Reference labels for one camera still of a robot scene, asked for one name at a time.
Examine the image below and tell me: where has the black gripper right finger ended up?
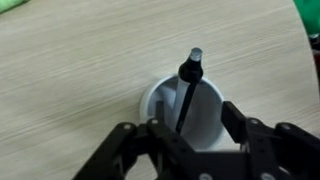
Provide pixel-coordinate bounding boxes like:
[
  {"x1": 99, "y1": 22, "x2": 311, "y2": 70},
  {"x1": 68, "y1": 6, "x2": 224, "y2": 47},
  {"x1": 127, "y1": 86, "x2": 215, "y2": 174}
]
[{"x1": 221, "y1": 100, "x2": 320, "y2": 180}]

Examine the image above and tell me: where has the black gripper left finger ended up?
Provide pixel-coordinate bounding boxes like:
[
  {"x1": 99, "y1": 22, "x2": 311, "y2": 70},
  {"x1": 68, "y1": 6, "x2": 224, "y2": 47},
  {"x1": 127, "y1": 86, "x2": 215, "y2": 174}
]
[{"x1": 73, "y1": 100, "x2": 202, "y2": 180}]

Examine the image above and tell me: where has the black marker pen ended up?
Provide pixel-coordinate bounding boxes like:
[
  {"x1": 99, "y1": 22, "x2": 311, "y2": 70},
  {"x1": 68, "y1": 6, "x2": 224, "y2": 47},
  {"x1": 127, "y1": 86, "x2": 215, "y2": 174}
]
[{"x1": 174, "y1": 47, "x2": 205, "y2": 135}]

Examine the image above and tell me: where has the white ceramic mug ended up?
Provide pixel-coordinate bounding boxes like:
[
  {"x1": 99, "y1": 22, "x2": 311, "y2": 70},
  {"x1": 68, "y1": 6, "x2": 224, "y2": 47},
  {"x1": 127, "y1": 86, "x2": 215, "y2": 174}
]
[{"x1": 138, "y1": 74, "x2": 226, "y2": 152}]

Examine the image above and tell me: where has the bright green blurred object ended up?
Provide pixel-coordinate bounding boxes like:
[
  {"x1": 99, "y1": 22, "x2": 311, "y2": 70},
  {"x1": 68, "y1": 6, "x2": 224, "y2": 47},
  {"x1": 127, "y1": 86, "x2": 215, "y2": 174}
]
[{"x1": 292, "y1": 0, "x2": 320, "y2": 38}]

